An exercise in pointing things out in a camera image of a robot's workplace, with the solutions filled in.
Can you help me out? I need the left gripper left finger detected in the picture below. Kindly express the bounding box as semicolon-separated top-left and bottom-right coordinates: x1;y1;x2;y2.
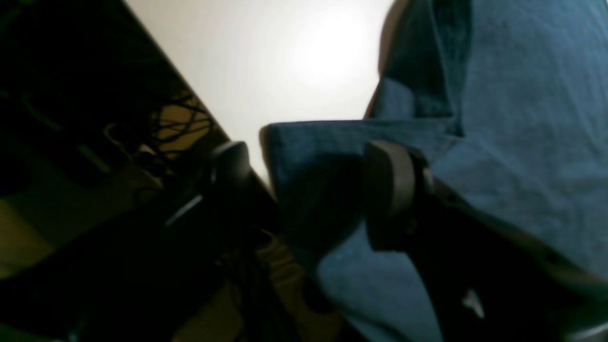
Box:
1;142;269;342

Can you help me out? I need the dark blue t-shirt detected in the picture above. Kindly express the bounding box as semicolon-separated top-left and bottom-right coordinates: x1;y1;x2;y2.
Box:
264;0;608;342

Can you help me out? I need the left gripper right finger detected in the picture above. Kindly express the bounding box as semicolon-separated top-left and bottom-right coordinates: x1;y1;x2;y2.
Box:
363;141;608;342

